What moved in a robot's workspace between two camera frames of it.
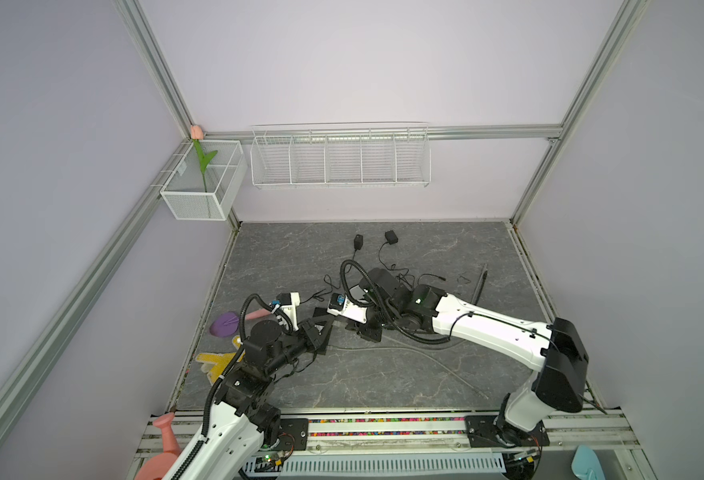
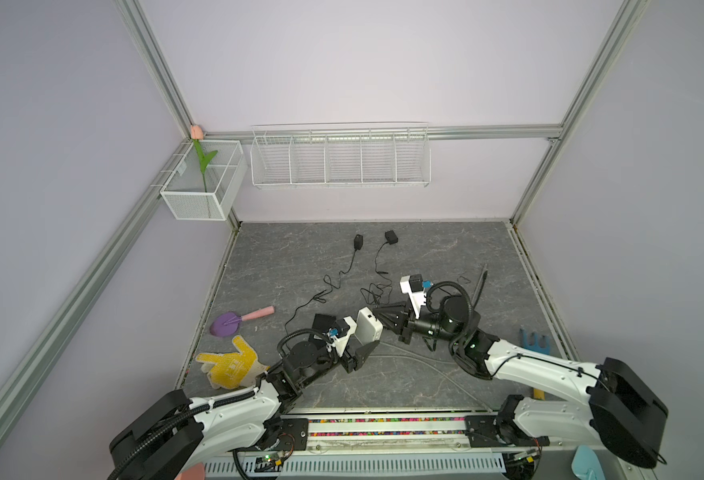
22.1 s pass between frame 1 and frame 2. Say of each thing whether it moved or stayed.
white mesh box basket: stayed
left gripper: moved
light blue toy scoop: stayed
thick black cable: stayed
